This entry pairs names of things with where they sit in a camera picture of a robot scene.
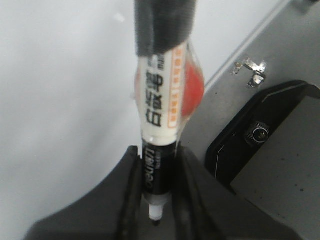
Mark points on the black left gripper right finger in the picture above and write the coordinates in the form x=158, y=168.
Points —
x=205, y=210

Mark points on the black camera device on table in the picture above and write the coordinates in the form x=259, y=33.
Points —
x=252, y=127

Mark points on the black and white whiteboard marker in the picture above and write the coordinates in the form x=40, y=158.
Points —
x=169, y=86

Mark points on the crumpled silver foil scrap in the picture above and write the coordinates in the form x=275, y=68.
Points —
x=258, y=71

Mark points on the white whiteboard with metal frame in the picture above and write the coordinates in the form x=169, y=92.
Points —
x=67, y=108

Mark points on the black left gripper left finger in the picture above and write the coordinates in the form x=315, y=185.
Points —
x=108, y=212

